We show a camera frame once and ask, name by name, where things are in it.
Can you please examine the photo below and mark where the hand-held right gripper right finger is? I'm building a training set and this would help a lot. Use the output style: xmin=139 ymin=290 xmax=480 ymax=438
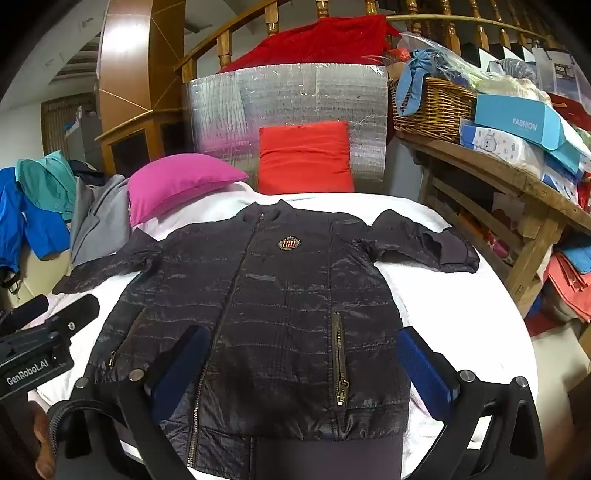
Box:
xmin=398 ymin=327 xmax=548 ymax=480

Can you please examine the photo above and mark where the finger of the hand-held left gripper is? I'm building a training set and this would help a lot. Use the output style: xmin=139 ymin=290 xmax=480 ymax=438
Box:
xmin=44 ymin=294 xmax=100 ymax=340
xmin=0 ymin=294 xmax=49 ymax=329

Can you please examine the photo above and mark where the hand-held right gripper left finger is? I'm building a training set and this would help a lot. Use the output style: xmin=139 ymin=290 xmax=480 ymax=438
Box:
xmin=58 ymin=325 xmax=212 ymax=480

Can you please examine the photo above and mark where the black puffer jacket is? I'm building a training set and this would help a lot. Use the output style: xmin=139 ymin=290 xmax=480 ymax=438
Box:
xmin=52 ymin=199 xmax=481 ymax=480

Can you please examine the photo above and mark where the person's left hand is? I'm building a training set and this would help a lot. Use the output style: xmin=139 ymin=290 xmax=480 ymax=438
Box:
xmin=32 ymin=406 xmax=57 ymax=478

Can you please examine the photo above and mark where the white fleece blanket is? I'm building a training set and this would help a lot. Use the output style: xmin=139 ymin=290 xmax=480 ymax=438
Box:
xmin=28 ymin=181 xmax=539 ymax=480

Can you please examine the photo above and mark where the blue jacket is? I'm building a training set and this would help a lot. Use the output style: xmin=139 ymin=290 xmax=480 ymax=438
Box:
xmin=0 ymin=167 xmax=72 ymax=274

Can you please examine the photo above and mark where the grey jacket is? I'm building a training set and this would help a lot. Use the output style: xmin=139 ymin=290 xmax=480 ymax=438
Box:
xmin=69 ymin=174 xmax=132 ymax=267

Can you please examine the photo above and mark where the teal shirt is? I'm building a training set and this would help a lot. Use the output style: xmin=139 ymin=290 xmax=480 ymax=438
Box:
xmin=16 ymin=150 xmax=80 ymax=222

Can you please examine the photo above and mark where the pink pillow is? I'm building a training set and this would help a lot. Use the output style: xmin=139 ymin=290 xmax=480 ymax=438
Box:
xmin=127 ymin=153 xmax=250 ymax=228

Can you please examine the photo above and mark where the wooden table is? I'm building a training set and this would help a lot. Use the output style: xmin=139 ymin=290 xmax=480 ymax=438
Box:
xmin=394 ymin=129 xmax=591 ymax=319

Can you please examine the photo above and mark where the wooden cabinet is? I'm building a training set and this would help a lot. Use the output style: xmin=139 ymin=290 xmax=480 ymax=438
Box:
xmin=95 ymin=0 xmax=186 ymax=178

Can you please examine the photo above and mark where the white printed package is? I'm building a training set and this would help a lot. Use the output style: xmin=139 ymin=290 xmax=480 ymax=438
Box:
xmin=459 ymin=117 xmax=548 ymax=178

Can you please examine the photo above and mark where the red pillow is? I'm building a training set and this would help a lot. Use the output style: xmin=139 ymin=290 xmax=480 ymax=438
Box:
xmin=256 ymin=121 xmax=355 ymax=195

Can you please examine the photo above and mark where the wicker basket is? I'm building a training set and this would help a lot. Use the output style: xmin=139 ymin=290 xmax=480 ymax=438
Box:
xmin=388 ymin=76 xmax=477 ymax=139

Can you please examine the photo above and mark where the blue cardboard box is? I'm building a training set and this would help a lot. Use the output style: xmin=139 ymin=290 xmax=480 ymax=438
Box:
xmin=473 ymin=92 xmax=583 ymax=175

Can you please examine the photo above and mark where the silver foil insulation mat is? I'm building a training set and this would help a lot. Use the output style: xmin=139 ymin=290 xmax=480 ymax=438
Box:
xmin=184 ymin=62 xmax=389 ymax=193

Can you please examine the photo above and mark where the light blue cloth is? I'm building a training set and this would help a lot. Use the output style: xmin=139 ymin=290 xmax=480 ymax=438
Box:
xmin=396 ymin=48 xmax=444 ymax=117

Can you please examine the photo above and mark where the clear plastic bag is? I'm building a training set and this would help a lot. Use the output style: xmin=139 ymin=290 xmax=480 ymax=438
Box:
xmin=397 ymin=31 xmax=490 ymax=88

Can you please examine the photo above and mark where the red velvet cloth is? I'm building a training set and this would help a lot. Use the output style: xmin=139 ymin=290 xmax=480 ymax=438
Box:
xmin=217 ymin=13 xmax=402 ymax=75

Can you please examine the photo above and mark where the wooden stair railing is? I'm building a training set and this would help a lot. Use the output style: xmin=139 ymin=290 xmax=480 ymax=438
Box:
xmin=174 ymin=0 xmax=561 ymax=84

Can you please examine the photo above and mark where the black braided cable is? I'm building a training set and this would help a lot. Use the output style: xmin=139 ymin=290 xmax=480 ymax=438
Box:
xmin=48 ymin=398 xmax=100 ymax=462

